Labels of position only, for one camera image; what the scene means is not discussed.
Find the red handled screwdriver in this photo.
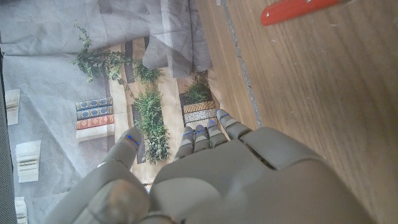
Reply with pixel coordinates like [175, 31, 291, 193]
[260, 0, 355, 27]

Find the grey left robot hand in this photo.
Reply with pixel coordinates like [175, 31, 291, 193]
[43, 108, 377, 224]

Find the printed fabric backdrop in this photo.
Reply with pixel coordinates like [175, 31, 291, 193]
[0, 0, 231, 224]

